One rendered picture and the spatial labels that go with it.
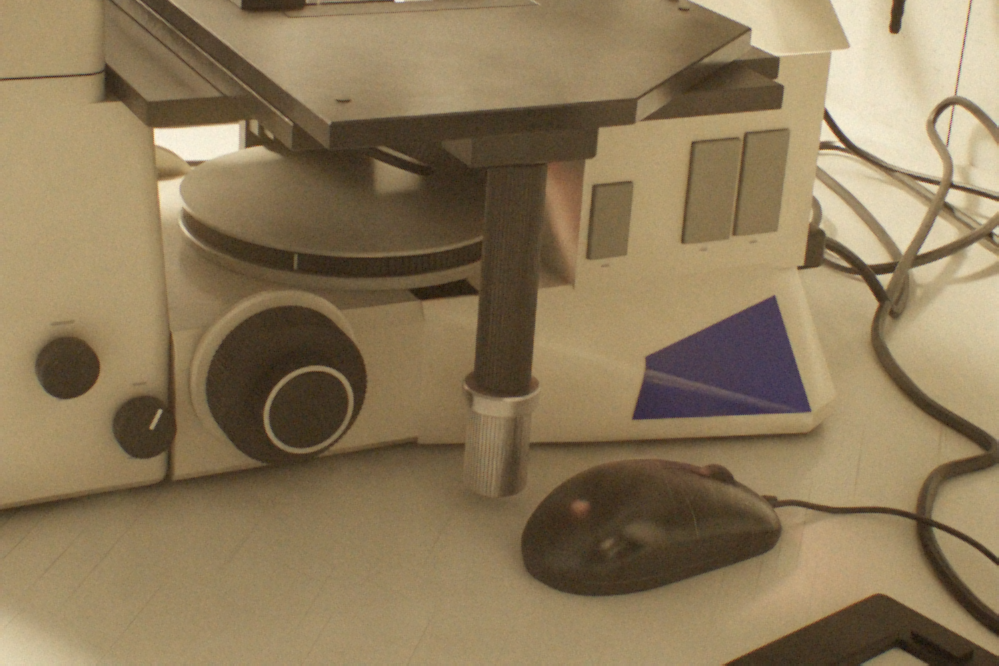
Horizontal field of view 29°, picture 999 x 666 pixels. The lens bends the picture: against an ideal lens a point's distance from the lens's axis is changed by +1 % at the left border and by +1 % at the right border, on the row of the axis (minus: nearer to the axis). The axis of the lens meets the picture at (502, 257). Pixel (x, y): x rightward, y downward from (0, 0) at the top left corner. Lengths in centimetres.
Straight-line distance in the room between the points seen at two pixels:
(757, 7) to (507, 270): 21
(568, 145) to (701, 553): 17
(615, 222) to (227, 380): 20
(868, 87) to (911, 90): 5
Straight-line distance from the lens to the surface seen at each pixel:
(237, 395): 79
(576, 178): 86
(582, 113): 68
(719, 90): 75
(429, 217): 89
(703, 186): 89
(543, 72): 71
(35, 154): 76
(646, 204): 88
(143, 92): 74
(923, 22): 140
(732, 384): 89
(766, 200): 91
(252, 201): 90
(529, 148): 75
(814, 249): 103
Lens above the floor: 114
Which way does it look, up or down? 21 degrees down
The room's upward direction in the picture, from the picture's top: 4 degrees clockwise
